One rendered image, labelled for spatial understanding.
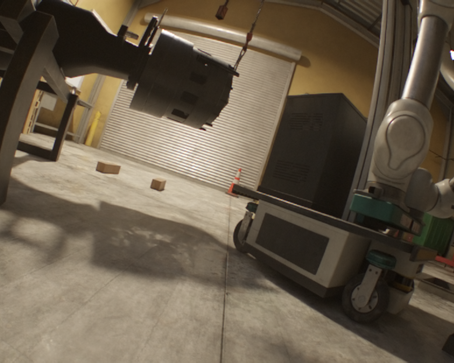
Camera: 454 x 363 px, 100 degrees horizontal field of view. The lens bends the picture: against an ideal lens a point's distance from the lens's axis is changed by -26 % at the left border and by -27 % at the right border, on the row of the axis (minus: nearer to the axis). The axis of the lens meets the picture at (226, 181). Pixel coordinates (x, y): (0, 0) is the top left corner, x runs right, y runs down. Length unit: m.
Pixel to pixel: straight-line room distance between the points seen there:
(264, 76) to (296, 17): 2.50
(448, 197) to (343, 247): 0.76
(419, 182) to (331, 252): 0.66
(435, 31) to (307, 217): 0.82
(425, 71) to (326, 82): 7.29
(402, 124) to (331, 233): 0.44
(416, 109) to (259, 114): 6.63
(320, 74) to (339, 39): 1.59
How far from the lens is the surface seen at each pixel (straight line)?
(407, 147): 0.70
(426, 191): 1.40
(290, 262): 1.01
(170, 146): 7.24
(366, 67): 8.98
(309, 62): 8.21
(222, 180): 6.97
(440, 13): 1.06
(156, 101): 1.57
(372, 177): 0.94
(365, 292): 0.94
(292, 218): 1.03
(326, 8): 9.47
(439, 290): 2.26
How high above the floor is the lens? 0.33
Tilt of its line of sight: level
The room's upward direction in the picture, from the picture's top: 18 degrees clockwise
